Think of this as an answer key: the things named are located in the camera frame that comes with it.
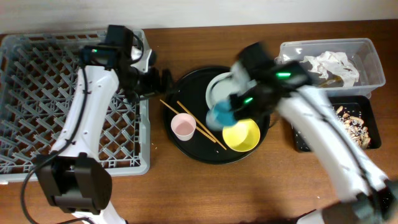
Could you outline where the yellow bowl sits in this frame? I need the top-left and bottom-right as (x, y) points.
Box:
(222, 119), (261, 152)

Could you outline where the blue cup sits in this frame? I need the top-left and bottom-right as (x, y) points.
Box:
(206, 101), (238, 131)

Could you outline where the pale green plate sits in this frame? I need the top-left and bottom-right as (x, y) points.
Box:
(205, 72), (250, 109)

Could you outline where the pink cup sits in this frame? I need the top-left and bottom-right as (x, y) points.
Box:
(170, 113), (197, 141)

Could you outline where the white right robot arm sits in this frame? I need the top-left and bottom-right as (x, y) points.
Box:
(231, 42), (397, 223)

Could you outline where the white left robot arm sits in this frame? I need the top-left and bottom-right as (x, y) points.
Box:
(33, 25), (172, 223)

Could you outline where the grey dishwasher rack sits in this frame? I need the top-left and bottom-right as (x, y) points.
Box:
(1, 30), (150, 185)

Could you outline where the wooden chopstick right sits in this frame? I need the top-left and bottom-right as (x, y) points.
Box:
(177, 101), (227, 150)

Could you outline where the wooden chopstick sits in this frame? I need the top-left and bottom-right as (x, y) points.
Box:
(177, 101), (227, 150)
(159, 100), (216, 142)

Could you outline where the round black tray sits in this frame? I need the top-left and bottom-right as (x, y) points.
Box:
(163, 66), (253, 164)

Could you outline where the wooden chopstick left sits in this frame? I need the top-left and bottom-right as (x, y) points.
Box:
(159, 100), (216, 142)

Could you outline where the crumpled white paper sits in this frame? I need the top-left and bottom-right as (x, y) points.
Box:
(300, 51), (359, 87)

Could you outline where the clear plastic bin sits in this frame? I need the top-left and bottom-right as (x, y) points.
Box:
(275, 38), (386, 97)

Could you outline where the food scraps pile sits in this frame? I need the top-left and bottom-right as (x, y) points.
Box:
(335, 106), (371, 149)

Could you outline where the black rectangular tray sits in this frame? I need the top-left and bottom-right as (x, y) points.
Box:
(290, 95), (382, 153)

